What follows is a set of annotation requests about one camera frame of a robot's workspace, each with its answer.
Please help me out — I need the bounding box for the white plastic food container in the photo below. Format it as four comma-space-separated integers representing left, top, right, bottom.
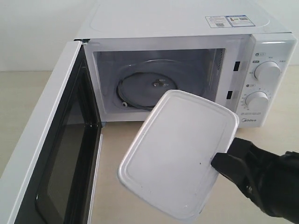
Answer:
118, 90, 239, 223

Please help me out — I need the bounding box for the upper white power knob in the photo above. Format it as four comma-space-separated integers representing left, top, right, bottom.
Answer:
254, 61, 281, 83

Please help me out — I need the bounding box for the blue white label sticker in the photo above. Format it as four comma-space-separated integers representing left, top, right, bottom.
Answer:
205, 15, 255, 28

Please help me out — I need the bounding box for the white Midea microwave oven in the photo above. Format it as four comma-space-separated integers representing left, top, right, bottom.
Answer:
75, 0, 297, 128

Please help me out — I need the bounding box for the glass turntable plate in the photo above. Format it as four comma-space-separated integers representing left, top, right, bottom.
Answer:
116, 59, 205, 112

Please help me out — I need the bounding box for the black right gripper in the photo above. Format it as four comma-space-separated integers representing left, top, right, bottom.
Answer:
211, 138, 299, 224

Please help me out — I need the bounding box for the white microwave door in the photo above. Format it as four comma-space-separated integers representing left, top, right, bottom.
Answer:
0, 41, 102, 224

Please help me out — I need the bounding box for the lower white timer knob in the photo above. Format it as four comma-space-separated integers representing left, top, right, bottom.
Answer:
245, 91, 269, 110

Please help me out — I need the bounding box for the black turntable roller ring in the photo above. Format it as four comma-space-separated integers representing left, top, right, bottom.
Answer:
115, 72, 156, 110

